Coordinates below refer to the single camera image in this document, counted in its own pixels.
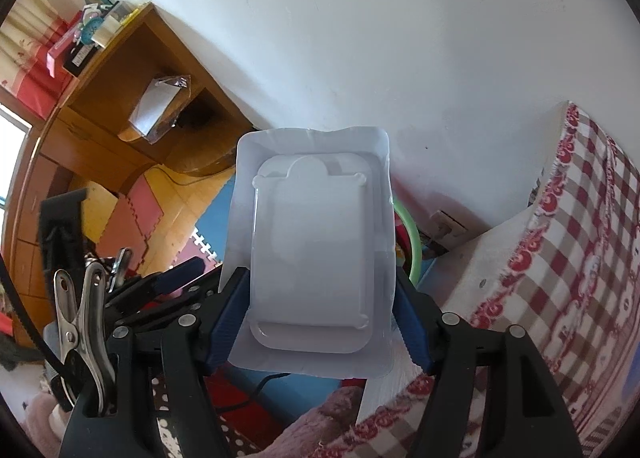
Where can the white plastic tray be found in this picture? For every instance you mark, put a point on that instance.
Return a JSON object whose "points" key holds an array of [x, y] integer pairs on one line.
{"points": [[310, 238]]}

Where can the wooden corner shelf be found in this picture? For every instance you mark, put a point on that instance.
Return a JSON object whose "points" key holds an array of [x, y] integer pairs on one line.
{"points": [[75, 148]]}

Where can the blue foam floor mat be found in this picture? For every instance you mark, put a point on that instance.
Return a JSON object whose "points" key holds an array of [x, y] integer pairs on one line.
{"points": [[215, 228]]}

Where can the white wall outlet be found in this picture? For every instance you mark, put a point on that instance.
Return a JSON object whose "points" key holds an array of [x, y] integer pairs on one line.
{"points": [[447, 225]]}

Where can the window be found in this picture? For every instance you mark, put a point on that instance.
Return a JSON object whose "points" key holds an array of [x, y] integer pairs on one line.
{"points": [[10, 148]]}

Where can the metal spring clip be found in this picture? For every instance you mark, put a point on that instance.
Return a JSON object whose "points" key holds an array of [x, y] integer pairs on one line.
{"points": [[120, 265], [75, 338]]}

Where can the person's left forearm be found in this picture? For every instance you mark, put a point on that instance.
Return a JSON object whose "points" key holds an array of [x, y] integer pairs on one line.
{"points": [[40, 415]]}

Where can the pink foam floor mat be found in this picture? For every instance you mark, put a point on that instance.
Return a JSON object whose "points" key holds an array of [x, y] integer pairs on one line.
{"points": [[140, 210]]}

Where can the red curtain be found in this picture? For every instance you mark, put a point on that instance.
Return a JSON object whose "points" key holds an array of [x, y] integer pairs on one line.
{"points": [[35, 83]]}

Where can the turquoise toy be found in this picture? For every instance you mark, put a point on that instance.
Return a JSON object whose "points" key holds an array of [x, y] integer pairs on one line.
{"points": [[92, 30]]}

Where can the brown polka dot cloth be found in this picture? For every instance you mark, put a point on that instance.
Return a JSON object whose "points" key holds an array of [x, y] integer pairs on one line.
{"points": [[242, 440]]}

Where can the green rimmed trash bin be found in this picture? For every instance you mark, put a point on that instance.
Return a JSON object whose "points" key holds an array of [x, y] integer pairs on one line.
{"points": [[411, 243]]}

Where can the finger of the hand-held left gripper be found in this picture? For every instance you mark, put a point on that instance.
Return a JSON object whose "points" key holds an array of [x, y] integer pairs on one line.
{"points": [[175, 300], [175, 272]]}

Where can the beige curtain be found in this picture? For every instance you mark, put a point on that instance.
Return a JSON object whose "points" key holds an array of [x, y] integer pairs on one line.
{"points": [[25, 33]]}

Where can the red foam floor mat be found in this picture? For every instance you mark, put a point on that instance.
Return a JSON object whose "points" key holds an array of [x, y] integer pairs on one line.
{"points": [[172, 248]]}

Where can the black box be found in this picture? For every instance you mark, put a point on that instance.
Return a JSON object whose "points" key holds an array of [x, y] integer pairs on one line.
{"points": [[81, 57]]}

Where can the pink fleece clothing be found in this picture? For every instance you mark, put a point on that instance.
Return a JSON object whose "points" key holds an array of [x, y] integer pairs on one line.
{"points": [[320, 423]]}

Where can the heart print bedsheet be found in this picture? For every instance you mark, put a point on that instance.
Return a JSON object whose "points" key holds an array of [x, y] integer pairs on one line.
{"points": [[575, 288]]}

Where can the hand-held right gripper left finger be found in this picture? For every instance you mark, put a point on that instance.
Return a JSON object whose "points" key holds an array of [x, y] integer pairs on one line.
{"points": [[232, 328]]}

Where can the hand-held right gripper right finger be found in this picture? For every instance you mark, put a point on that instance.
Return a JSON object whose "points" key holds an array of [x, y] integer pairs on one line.
{"points": [[410, 325]]}

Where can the yellow foam floor mat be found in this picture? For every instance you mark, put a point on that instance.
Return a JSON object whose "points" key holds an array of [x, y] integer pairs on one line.
{"points": [[97, 210]]}

